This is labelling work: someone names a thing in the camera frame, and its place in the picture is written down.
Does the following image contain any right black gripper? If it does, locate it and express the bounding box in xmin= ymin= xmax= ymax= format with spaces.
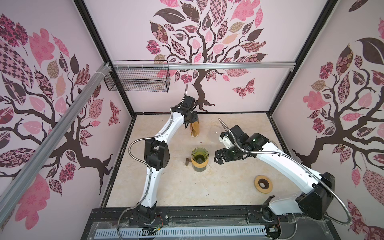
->
xmin=211 ymin=144 xmax=242 ymax=165

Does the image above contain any green glass dripper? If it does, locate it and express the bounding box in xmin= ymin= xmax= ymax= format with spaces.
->
xmin=191 ymin=147 xmax=209 ymax=164

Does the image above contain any grey glass carafe mug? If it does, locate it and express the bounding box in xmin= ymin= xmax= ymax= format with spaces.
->
xmin=185 ymin=158 xmax=209 ymax=173

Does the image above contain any wooden ring holder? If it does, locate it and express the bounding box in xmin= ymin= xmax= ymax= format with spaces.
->
xmin=254 ymin=175 xmax=273 ymax=194
xmin=192 ymin=159 xmax=209 ymax=169

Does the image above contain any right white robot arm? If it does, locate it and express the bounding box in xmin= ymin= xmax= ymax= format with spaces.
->
xmin=214 ymin=132 xmax=336 ymax=220

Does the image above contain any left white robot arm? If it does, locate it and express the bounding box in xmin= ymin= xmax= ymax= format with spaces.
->
xmin=138 ymin=96 xmax=198 ymax=223

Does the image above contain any coffee filter pack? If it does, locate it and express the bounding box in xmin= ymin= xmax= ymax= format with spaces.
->
xmin=191 ymin=121 xmax=200 ymax=137

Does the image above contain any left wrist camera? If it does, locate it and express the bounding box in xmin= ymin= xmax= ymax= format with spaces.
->
xmin=182 ymin=96 xmax=196 ymax=109

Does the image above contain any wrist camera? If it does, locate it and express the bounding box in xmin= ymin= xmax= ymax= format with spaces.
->
xmin=219 ymin=125 xmax=249 ymax=150
xmin=182 ymin=96 xmax=196 ymax=109

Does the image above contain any left metal conduit cable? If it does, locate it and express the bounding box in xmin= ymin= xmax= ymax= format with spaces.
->
xmin=116 ymin=84 xmax=189 ymax=240

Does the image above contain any metal conduit cable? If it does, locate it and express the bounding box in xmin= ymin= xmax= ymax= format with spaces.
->
xmin=218 ymin=118 xmax=353 ymax=226
xmin=116 ymin=84 xmax=189 ymax=240

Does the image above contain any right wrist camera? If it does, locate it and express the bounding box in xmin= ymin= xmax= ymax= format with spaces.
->
xmin=219 ymin=125 xmax=249 ymax=150

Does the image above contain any black wire basket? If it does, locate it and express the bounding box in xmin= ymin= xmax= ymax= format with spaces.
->
xmin=104 ymin=60 xmax=171 ymax=93

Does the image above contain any white cable duct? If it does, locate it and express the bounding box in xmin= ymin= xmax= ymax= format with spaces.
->
xmin=94 ymin=226 xmax=267 ymax=240

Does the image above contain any aluminium rail back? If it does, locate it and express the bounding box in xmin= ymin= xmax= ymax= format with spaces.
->
xmin=169 ymin=62 xmax=296 ymax=70

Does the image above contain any aluminium rail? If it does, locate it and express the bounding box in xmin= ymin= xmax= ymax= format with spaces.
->
xmin=169 ymin=62 xmax=296 ymax=70
xmin=1 ymin=63 xmax=111 ymax=224

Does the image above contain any black base frame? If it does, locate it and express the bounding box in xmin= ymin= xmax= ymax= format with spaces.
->
xmin=81 ymin=205 xmax=340 ymax=240

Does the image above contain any right metal conduit cable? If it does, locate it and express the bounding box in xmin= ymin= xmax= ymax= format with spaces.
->
xmin=218 ymin=118 xmax=353 ymax=226

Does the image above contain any aluminium rail left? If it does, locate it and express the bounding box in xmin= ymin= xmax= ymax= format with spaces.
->
xmin=1 ymin=63 xmax=111 ymax=224

